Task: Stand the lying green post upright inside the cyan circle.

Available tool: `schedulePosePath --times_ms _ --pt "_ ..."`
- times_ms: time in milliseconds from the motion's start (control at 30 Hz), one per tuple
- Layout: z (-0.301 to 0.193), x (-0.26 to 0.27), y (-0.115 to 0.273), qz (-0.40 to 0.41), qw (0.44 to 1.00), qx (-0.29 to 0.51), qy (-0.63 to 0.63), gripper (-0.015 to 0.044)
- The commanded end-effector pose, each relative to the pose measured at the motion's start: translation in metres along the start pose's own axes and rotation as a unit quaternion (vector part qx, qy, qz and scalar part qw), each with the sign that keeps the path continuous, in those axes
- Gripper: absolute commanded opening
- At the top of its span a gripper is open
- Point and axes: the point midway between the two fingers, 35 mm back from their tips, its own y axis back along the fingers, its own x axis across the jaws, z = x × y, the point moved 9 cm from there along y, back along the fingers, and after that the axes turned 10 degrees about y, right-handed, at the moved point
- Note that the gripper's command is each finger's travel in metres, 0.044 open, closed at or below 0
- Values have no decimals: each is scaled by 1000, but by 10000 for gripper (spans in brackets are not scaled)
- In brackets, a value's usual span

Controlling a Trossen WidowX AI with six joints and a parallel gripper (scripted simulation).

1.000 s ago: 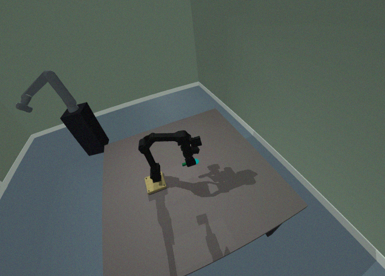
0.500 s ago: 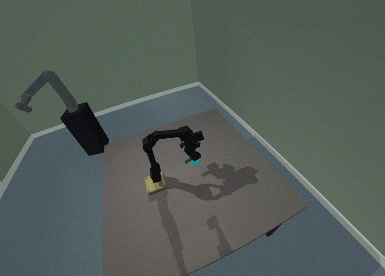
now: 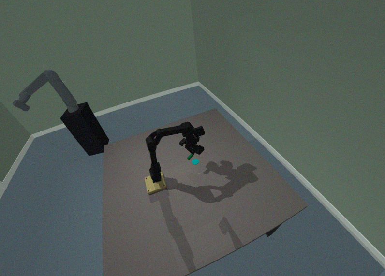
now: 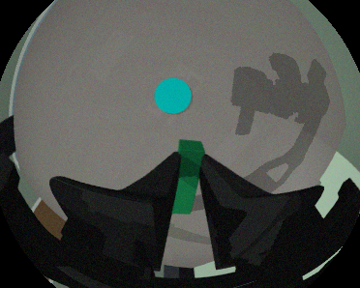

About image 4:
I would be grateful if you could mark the cyan circle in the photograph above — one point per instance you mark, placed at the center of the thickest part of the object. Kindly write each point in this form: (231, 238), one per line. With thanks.
(173, 95)

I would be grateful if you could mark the green rectangular post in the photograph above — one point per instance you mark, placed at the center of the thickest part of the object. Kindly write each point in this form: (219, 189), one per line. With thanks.
(191, 153)

